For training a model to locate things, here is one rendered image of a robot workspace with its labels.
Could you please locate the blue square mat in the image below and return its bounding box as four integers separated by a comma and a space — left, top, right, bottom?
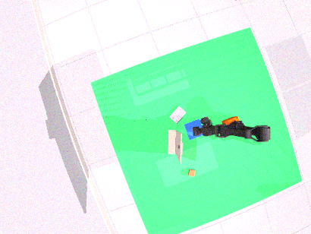
184, 119, 203, 141

